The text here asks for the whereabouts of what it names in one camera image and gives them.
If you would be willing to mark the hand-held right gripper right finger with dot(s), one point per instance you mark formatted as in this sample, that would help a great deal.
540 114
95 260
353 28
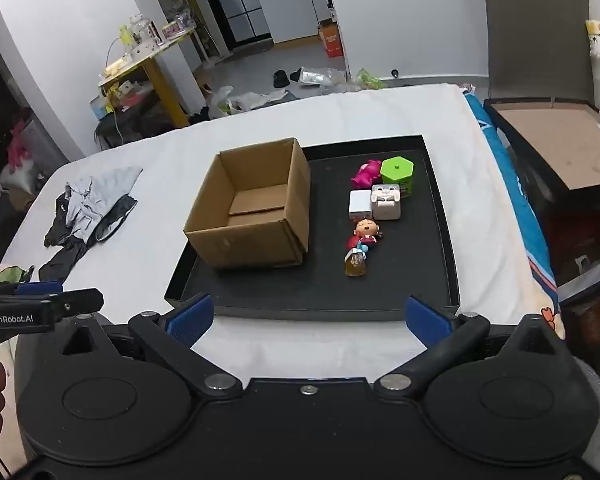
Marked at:
427 322

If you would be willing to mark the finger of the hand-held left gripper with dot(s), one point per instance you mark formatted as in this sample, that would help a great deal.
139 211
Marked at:
40 288
77 302

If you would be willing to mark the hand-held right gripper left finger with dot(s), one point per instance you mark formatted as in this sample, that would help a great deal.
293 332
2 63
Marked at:
190 319

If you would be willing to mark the small amber bottle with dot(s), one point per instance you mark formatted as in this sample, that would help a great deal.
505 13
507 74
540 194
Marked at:
355 266

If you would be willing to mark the brown cardboard box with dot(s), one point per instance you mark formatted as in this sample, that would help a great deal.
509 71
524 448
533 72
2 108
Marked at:
250 247

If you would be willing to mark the red doll with brown hair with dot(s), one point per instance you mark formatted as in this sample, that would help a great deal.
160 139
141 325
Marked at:
366 230

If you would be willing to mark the black tray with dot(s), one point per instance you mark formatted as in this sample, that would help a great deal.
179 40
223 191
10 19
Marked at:
305 290

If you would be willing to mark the white cube toy with face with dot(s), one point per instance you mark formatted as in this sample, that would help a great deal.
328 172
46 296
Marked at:
386 205

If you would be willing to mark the white charger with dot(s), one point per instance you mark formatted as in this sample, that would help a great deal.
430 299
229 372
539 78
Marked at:
360 204

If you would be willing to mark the grey and black clothing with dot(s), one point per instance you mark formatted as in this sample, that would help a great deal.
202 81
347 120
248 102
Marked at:
87 200

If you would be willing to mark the pink cloth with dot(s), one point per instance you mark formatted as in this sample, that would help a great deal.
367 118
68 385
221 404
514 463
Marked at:
20 155

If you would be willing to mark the green hexagonal box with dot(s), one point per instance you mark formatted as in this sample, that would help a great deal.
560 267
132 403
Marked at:
397 170

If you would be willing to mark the pink toy figurine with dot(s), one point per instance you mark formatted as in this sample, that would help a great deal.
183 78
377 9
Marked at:
366 172

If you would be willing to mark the black box with cardboard lining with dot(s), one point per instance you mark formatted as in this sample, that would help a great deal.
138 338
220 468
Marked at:
555 150

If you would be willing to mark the white plastic bag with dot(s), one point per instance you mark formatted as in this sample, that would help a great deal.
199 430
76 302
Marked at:
221 100

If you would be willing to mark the white blanket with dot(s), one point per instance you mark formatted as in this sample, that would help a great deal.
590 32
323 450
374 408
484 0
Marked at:
330 115

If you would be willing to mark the yellow table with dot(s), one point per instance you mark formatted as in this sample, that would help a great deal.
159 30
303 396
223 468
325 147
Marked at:
162 85

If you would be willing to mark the green plastic bag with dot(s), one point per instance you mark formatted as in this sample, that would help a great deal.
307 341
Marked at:
369 79

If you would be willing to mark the black slipper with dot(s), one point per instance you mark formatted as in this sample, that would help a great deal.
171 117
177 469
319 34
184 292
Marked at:
281 79
297 74

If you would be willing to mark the clear plastic bag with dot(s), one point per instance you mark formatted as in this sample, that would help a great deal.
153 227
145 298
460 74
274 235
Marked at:
336 80

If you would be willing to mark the silver bag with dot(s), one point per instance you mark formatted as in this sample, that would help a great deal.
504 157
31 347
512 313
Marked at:
312 77

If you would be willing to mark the orange box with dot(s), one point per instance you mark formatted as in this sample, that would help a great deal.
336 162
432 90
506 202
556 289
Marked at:
331 40

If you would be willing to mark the grey board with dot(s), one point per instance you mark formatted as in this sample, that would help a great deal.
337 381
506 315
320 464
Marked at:
535 35

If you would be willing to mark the black framed door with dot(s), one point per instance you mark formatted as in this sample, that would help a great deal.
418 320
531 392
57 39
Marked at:
235 0

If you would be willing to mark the white cabinet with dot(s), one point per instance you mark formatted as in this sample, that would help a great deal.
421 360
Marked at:
290 5

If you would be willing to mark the yellow and white pack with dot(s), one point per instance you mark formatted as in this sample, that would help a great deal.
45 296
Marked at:
596 35

